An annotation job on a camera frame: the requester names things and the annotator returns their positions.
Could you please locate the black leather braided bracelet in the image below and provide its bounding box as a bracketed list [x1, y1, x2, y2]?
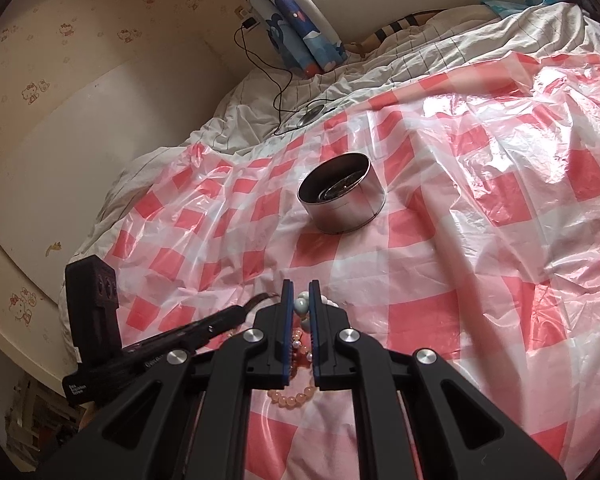
[241, 291, 284, 316]

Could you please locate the white bead bracelet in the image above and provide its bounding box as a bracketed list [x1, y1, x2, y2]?
[291, 288, 342, 334]

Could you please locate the silver metal bangle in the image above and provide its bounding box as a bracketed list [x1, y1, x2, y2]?
[317, 171, 365, 202]

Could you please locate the white headboard panel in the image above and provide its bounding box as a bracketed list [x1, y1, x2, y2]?
[0, 39, 235, 298]

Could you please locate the red white checkered plastic sheet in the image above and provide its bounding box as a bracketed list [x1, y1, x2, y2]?
[93, 52, 600, 478]

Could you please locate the round silver metal tin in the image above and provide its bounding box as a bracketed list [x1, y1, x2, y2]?
[298, 152, 387, 234]

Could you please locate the round grey charger puck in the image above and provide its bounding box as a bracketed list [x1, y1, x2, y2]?
[299, 103, 326, 127]

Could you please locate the striped pillow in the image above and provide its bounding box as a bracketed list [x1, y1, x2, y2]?
[344, 10, 440, 58]

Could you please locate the white grid bedsheet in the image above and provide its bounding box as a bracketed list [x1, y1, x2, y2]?
[57, 1, 600, 311]

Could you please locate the light blue plastic bag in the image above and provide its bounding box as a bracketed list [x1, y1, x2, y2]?
[482, 0, 579, 24]

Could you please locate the black charging cable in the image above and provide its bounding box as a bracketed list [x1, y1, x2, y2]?
[232, 16, 342, 137]

